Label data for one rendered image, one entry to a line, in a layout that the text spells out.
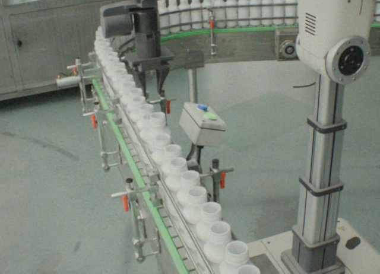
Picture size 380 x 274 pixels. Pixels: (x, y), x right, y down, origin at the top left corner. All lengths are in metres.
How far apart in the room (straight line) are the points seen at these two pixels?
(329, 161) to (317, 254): 0.41
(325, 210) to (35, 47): 2.90
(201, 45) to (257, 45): 0.29
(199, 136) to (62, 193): 1.91
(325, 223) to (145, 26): 1.13
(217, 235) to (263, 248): 1.34
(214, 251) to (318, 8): 0.88
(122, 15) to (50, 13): 3.02
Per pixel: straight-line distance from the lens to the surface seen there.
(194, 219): 0.96
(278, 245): 2.21
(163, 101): 1.54
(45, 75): 4.23
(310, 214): 1.88
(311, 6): 1.56
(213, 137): 1.34
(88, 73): 1.85
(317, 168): 1.77
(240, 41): 2.55
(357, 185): 3.11
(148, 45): 1.10
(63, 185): 3.21
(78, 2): 4.08
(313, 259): 2.00
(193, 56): 2.53
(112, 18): 1.07
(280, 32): 2.45
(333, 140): 1.73
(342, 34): 1.53
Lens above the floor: 1.72
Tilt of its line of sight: 28 degrees down
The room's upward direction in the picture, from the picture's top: 3 degrees counter-clockwise
